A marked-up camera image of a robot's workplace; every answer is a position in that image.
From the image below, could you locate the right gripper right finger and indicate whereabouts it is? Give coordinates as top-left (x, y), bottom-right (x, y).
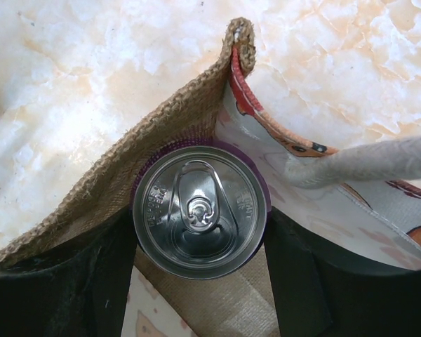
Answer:
top-left (265, 210), bottom-right (421, 336)

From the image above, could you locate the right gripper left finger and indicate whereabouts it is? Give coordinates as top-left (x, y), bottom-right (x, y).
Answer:
top-left (0, 207), bottom-right (137, 336)

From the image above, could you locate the purple soda can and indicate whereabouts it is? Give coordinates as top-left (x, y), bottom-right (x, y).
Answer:
top-left (131, 138), bottom-right (272, 280)

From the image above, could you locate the canvas tote bag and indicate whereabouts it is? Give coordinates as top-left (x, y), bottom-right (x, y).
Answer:
top-left (0, 18), bottom-right (421, 336)

